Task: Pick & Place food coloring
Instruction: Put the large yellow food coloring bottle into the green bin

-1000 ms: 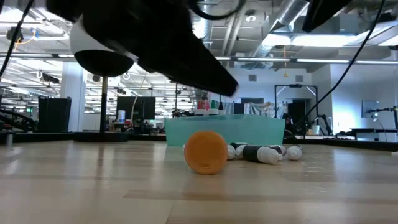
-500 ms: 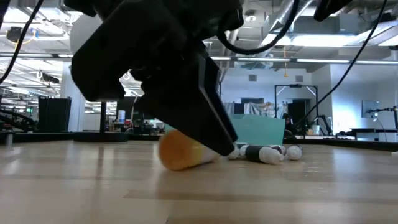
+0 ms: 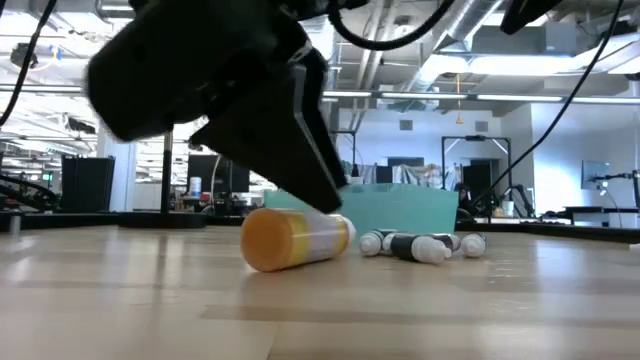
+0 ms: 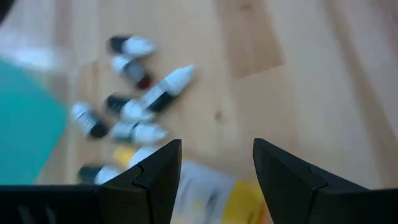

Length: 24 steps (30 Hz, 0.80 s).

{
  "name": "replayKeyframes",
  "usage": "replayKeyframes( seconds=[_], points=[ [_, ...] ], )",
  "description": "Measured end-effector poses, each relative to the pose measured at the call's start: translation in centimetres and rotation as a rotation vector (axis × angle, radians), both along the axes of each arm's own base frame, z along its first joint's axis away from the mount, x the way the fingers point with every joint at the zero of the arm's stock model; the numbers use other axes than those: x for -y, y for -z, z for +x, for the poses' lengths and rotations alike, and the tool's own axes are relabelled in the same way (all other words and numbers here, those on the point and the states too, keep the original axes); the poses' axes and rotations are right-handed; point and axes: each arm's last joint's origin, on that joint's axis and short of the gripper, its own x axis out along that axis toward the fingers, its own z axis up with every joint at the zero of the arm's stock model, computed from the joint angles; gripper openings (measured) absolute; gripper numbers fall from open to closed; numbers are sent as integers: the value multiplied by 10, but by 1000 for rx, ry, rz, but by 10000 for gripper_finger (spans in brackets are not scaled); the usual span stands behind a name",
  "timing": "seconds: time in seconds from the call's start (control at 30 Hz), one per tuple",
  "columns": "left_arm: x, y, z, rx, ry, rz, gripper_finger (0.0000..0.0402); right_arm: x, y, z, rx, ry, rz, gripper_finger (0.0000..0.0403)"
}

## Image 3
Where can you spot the black background robot arm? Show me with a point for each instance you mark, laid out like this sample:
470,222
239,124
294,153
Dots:
30,192

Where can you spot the yellow food coloring bottle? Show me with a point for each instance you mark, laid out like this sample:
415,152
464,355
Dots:
280,240

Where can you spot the green translucent plastic tray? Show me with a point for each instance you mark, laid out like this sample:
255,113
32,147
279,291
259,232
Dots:
400,210

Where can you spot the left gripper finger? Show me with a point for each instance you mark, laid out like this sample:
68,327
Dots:
317,100
265,150

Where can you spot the black desk monitor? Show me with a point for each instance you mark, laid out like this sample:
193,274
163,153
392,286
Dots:
210,170

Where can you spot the grey wall monitor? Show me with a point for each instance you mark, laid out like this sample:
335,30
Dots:
595,175

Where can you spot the black gantry frame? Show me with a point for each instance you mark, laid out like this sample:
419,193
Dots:
443,160

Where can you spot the black aluminium table frame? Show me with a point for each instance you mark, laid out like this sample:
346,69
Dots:
60,220

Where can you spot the yellow ceiling pendant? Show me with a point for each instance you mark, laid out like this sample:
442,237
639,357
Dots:
458,117

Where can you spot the white blue canister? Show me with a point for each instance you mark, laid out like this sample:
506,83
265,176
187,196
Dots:
195,186

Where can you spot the black rack cabinet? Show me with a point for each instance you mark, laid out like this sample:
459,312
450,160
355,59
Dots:
87,185

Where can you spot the grey cloth cover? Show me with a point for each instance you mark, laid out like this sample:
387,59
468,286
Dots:
415,176

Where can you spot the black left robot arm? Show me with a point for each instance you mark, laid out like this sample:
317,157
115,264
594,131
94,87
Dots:
320,4

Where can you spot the silver ceiling duct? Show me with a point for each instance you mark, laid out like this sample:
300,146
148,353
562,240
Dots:
450,45

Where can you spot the ceiling light strip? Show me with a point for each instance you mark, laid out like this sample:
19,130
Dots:
425,95

